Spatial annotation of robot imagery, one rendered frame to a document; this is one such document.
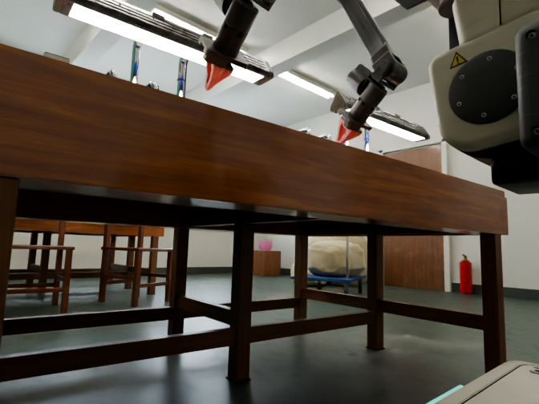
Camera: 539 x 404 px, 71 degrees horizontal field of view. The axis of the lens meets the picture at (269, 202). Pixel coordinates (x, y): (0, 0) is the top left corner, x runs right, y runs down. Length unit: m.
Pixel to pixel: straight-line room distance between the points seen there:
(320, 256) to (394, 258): 2.12
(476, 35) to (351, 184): 0.48
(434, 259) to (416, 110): 2.22
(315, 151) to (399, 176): 0.35
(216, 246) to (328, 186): 6.33
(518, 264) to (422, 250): 1.16
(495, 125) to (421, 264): 5.22
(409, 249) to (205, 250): 3.53
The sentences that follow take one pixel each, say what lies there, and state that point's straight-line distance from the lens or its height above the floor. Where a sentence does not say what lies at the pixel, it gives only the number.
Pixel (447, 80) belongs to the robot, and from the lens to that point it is 0.65.
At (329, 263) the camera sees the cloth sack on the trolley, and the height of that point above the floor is 0.36.
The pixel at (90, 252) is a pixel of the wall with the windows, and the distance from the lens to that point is 6.19.
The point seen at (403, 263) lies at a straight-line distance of 5.90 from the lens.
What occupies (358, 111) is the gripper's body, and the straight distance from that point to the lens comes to 1.11.
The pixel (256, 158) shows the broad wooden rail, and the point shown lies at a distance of 0.79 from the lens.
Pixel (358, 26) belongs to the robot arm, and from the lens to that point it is 1.22.
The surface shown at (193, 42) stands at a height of 1.06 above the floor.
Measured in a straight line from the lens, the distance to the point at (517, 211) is 5.45.
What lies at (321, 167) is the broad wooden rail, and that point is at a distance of 0.91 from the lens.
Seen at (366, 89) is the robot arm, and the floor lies 0.94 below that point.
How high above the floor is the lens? 0.49
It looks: 7 degrees up
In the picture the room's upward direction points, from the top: 2 degrees clockwise
